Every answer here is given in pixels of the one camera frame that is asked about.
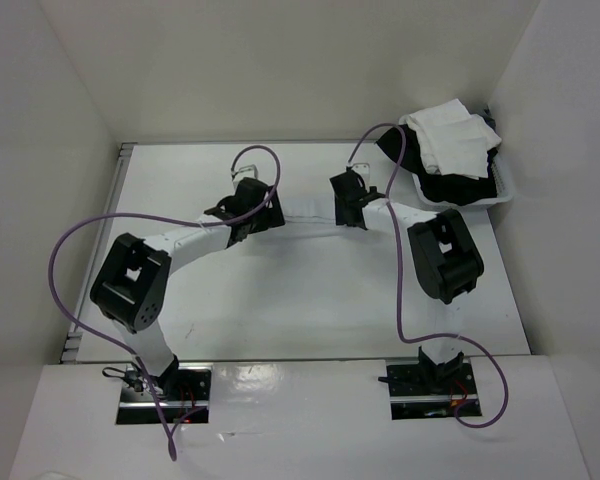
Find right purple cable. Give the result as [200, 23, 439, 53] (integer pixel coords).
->
[348, 124, 509, 430]

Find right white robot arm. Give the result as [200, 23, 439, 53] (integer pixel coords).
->
[330, 167, 484, 393]

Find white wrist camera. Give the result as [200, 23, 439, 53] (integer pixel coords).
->
[231, 164, 259, 189]
[347, 162, 371, 186]

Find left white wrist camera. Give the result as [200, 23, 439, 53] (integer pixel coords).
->
[231, 164, 259, 189]

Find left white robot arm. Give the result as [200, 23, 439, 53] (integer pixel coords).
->
[90, 178, 285, 400]

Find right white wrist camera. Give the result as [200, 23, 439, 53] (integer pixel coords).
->
[347, 162, 371, 186]

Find cream white skirt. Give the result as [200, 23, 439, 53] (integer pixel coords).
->
[399, 99, 502, 180]

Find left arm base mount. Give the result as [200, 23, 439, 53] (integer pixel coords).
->
[102, 363, 212, 425]

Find black skirt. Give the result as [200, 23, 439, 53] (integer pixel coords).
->
[376, 125, 498, 206]

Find light white skirt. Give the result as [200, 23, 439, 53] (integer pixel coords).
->
[274, 195, 346, 239]

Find white plastic laundry basket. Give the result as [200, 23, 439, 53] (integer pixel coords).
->
[399, 116, 515, 208]

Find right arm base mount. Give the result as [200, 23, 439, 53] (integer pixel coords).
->
[377, 347, 482, 420]

